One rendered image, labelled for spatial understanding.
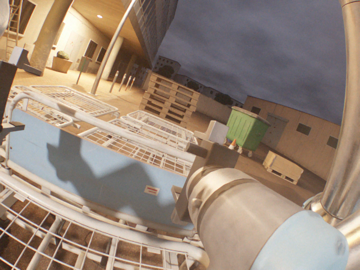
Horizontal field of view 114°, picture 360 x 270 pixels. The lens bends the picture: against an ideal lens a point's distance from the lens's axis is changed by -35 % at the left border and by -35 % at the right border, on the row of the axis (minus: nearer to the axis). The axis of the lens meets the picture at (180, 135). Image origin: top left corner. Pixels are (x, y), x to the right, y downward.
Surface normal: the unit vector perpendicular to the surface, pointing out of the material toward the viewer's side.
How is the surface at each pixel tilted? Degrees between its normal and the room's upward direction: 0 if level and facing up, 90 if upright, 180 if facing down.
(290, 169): 90
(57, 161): 90
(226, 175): 39
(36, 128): 90
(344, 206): 115
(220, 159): 80
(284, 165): 90
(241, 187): 33
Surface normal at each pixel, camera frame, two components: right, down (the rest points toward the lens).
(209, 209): -0.81, -0.54
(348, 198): -0.76, 0.27
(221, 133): 0.18, 0.11
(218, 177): -0.29, -0.94
